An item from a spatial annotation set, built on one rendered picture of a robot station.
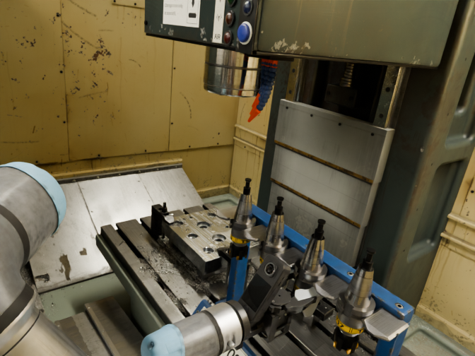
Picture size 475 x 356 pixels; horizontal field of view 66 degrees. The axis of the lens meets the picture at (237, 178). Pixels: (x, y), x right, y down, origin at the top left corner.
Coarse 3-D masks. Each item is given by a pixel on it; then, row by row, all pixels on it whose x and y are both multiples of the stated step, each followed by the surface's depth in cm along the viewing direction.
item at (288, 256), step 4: (292, 248) 80; (296, 248) 80; (280, 252) 78; (284, 252) 78; (288, 252) 78; (292, 252) 79; (296, 252) 79; (300, 252) 79; (280, 256) 76; (284, 256) 77; (288, 256) 77; (292, 256) 77; (296, 256) 77; (300, 256) 77; (284, 260) 75; (288, 260) 76; (292, 260) 76; (296, 260) 76; (288, 264) 74; (292, 264) 74
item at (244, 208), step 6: (240, 198) 86; (246, 198) 85; (240, 204) 86; (246, 204) 86; (240, 210) 86; (246, 210) 86; (234, 216) 88; (240, 216) 86; (246, 216) 86; (246, 222) 87
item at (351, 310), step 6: (342, 294) 66; (342, 300) 64; (372, 300) 65; (336, 306) 66; (342, 306) 64; (348, 306) 64; (372, 306) 64; (342, 312) 64; (348, 312) 64; (354, 312) 62; (360, 312) 62; (366, 312) 62; (372, 312) 63; (354, 318) 63; (360, 318) 63
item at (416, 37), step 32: (160, 0) 83; (288, 0) 61; (320, 0) 65; (352, 0) 70; (384, 0) 76; (416, 0) 82; (448, 0) 90; (160, 32) 86; (192, 32) 75; (256, 32) 60; (288, 32) 63; (320, 32) 68; (352, 32) 73; (384, 32) 79; (416, 32) 87; (448, 32) 96; (384, 64) 84; (416, 64) 92
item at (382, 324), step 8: (376, 312) 64; (384, 312) 64; (368, 320) 62; (376, 320) 62; (384, 320) 62; (392, 320) 62; (400, 320) 62; (368, 328) 60; (376, 328) 60; (384, 328) 60; (392, 328) 60; (400, 328) 60; (376, 336) 59; (384, 336) 58; (392, 336) 59
